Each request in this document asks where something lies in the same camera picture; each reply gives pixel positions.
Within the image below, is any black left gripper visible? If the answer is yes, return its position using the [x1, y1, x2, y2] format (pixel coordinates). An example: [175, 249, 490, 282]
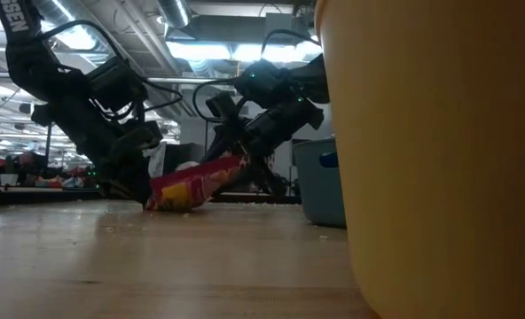
[68, 103, 165, 206]

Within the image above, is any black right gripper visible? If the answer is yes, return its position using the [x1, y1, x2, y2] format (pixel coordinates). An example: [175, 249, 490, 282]
[202, 98, 325, 197]

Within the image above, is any red noodle packet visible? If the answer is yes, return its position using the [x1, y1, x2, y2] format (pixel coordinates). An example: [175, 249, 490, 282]
[143, 153, 250, 214]

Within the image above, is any white patterned cloth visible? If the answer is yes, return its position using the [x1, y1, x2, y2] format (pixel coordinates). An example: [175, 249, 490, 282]
[148, 141, 167, 179]

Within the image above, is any black cabinet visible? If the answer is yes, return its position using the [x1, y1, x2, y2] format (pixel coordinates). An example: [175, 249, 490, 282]
[163, 142, 207, 176]

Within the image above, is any long black table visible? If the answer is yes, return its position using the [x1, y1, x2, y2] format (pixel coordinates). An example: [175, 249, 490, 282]
[0, 185, 114, 207]

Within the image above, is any blue-grey plastic bin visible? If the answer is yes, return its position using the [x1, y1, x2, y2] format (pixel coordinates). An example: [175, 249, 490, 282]
[292, 137, 349, 230]

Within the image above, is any person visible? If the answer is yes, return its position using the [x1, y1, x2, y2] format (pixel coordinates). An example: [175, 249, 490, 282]
[17, 151, 47, 179]

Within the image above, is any grey horizontal pipe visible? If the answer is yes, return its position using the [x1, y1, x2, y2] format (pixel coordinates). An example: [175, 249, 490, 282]
[146, 75, 239, 86]

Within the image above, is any bright ceiling light panel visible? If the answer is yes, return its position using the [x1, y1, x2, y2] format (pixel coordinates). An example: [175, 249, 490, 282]
[166, 40, 322, 64]

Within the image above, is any yellow plastic bin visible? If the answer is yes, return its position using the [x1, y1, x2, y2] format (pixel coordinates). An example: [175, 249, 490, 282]
[314, 0, 525, 319]

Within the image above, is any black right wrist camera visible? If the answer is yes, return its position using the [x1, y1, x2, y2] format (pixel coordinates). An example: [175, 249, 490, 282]
[205, 91, 239, 121]

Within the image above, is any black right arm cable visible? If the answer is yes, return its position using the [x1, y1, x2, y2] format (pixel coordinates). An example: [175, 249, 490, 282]
[192, 78, 242, 123]
[260, 27, 322, 57]

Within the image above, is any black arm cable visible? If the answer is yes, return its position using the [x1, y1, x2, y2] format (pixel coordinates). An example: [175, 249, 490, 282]
[260, 27, 322, 57]
[192, 78, 242, 123]
[40, 19, 185, 114]

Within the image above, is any silver ventilation duct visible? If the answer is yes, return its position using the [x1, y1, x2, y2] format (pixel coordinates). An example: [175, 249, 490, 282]
[155, 0, 193, 29]

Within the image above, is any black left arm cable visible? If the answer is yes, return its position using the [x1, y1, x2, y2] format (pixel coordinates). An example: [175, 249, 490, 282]
[40, 19, 185, 114]

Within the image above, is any large ribbed ventilation duct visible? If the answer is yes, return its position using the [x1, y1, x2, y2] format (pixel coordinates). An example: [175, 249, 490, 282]
[33, 0, 114, 51]

